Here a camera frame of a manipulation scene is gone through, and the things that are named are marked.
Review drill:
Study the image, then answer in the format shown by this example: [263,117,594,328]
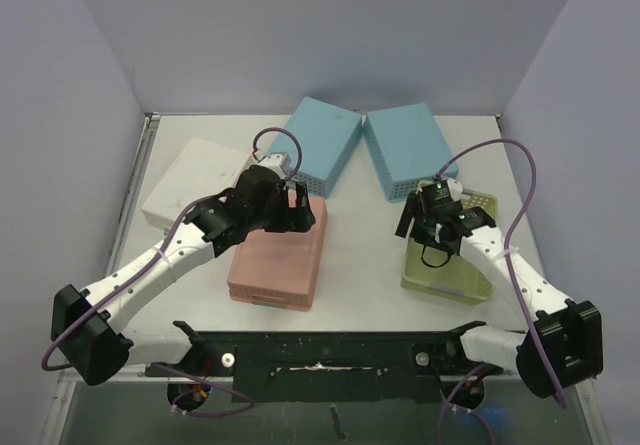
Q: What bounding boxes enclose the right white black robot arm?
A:
[395,179,604,398]

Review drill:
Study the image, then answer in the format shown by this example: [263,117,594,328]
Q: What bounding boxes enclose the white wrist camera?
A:
[442,177,464,201]
[250,150,291,178]

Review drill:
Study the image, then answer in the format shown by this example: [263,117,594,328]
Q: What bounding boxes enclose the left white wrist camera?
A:
[250,150,291,178]

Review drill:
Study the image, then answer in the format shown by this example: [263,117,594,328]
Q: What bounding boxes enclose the white perforated plastic basket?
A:
[141,138,251,231]

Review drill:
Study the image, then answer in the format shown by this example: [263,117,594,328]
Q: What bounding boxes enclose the blue perforated plastic basket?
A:
[363,103,453,203]

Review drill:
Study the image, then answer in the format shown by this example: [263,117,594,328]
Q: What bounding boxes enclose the pink plastic basket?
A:
[227,196,328,311]

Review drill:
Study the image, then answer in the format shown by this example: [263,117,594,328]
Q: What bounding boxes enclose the aluminium rail frame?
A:
[51,114,160,386]

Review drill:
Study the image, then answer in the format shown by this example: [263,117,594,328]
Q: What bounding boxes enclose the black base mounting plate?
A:
[169,323,475,403]

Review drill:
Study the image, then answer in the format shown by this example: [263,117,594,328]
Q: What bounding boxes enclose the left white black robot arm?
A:
[50,165,316,386]

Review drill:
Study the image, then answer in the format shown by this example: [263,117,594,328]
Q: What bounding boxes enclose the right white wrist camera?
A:
[442,177,464,201]

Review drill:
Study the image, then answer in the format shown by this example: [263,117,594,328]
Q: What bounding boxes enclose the green plastic basket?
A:
[399,179,499,306]

